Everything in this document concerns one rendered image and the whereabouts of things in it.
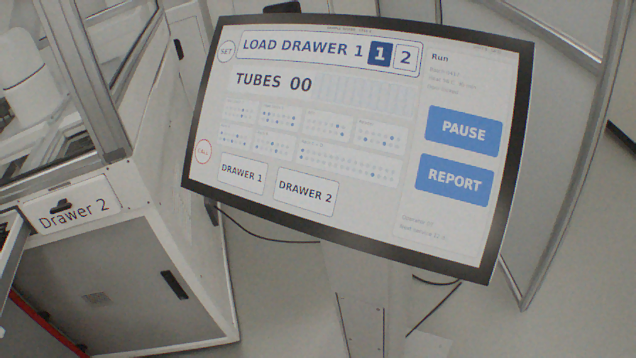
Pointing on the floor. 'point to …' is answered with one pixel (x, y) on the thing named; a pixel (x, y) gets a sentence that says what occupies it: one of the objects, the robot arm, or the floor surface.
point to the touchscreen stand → (373, 309)
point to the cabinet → (139, 268)
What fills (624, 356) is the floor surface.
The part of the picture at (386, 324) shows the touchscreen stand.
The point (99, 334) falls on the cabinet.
